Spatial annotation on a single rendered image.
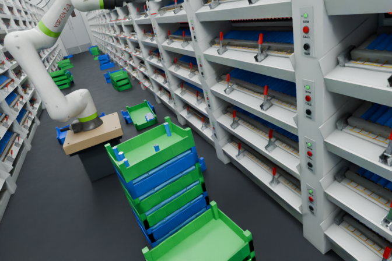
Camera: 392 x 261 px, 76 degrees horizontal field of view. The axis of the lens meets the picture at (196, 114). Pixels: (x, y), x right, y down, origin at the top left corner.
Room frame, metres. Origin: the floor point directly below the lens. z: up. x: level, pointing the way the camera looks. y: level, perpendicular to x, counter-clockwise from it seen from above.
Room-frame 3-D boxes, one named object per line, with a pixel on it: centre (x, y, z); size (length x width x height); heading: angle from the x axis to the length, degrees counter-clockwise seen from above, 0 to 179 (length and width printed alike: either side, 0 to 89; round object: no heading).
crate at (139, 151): (0.90, 0.21, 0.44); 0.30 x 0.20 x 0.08; 118
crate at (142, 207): (0.90, 0.21, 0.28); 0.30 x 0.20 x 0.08; 118
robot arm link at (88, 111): (1.54, 0.69, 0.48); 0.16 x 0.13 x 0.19; 157
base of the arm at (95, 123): (1.54, 0.74, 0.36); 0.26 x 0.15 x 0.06; 97
